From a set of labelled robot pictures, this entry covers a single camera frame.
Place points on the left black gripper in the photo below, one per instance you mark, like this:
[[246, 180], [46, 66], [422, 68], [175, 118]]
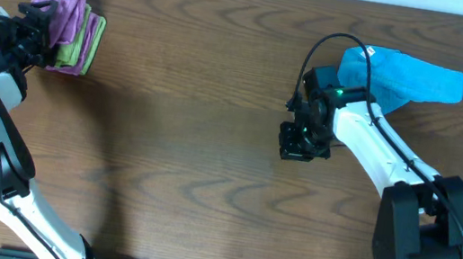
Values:
[[36, 29]]

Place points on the purple microfiber cloth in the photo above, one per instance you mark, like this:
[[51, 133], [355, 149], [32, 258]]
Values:
[[66, 22]]

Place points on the blue microfiber cloth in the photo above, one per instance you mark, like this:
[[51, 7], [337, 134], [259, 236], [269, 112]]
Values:
[[397, 79]]

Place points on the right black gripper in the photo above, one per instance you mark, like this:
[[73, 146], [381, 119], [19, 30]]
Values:
[[288, 149]]

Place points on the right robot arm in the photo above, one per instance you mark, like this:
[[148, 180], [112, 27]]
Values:
[[420, 215]]

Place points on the folded purple cloth in stack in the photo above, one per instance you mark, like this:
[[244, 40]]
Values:
[[76, 70]]

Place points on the folded green cloth top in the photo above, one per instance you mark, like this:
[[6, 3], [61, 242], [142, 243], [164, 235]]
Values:
[[69, 54]]

